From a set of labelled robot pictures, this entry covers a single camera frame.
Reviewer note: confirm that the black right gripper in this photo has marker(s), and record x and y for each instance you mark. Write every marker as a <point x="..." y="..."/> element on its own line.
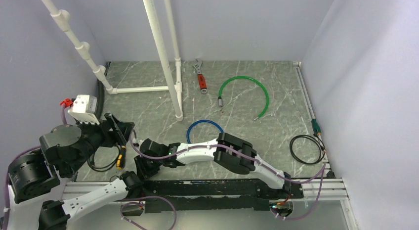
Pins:
<point x="142" y="171"/>

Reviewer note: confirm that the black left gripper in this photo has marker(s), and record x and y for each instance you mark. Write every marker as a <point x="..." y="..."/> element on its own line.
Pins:
<point x="123" y="128"/>

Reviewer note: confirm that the green cable lock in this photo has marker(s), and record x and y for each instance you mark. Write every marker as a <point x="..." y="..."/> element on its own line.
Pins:
<point x="252" y="84"/>

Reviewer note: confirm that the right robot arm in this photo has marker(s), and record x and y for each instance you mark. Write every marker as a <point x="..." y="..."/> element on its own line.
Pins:
<point x="228" y="151"/>

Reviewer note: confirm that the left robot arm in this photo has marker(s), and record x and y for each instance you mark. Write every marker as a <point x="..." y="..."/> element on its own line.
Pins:
<point x="62" y="152"/>

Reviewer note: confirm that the black foam tube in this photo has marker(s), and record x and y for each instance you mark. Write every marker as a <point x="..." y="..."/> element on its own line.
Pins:
<point x="100" y="96"/>

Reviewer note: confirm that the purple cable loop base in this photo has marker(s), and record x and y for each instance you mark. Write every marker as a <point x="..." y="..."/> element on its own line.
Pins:
<point x="145" y="204"/>

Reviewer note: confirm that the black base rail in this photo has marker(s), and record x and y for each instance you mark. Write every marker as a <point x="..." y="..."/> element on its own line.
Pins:
<point x="207" y="203"/>

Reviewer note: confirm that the white pvc pipe frame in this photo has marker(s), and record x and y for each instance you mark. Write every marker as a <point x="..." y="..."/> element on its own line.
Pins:
<point x="125" y="30"/>

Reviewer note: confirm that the red handled adjustable wrench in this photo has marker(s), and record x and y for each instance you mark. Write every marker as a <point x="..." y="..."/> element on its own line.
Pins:
<point x="201" y="80"/>

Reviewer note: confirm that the green handled screwdriver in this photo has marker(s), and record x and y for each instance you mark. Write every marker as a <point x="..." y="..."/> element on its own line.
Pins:
<point x="315" y="127"/>

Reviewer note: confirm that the aluminium frame rail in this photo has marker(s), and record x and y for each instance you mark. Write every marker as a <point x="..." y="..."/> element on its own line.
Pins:
<point x="322" y="190"/>

